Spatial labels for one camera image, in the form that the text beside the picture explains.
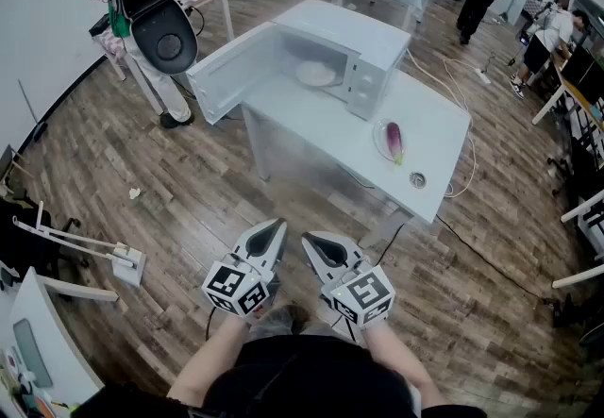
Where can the person's grey trousers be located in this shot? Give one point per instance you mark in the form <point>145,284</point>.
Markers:
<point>283,319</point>

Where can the person's right forearm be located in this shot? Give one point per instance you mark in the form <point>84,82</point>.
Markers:
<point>401,359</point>

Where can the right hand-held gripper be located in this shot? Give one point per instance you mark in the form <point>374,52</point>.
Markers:
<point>363,295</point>

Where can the white desk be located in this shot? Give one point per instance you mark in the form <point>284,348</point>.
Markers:
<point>42,312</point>

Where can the white microwave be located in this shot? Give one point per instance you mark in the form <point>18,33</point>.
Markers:
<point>340,29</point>

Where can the person's left forearm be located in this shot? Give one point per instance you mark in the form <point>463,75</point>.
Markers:
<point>207,355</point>

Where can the person's black shirt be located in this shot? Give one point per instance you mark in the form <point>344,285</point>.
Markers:
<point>307,378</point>

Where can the white floor stand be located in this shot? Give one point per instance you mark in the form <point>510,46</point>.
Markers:
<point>127,265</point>

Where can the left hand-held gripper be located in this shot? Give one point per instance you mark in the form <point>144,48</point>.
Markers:
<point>233,286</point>

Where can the black mesh chair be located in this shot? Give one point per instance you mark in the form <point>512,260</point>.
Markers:
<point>28,237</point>

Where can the white bowl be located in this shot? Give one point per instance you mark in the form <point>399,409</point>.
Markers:
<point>313,72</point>

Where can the crumpled white paper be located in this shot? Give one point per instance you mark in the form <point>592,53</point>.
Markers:
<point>135,193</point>

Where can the white power strip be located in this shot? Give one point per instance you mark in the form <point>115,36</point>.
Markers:
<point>482,76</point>

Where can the purple eggplant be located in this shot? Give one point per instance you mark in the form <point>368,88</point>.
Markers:
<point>394,138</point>

